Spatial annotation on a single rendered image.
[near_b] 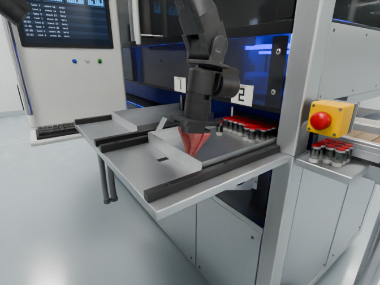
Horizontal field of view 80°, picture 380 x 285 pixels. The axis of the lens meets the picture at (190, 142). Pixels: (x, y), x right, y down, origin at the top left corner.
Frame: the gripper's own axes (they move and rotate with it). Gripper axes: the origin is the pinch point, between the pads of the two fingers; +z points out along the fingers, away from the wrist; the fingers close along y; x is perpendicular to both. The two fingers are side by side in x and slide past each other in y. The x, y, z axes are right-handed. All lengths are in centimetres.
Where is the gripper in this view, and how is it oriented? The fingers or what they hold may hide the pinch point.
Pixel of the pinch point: (190, 155)
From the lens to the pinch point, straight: 53.6
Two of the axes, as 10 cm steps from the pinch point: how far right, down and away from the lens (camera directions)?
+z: -1.4, 9.6, 2.6
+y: 8.0, -0.5, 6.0
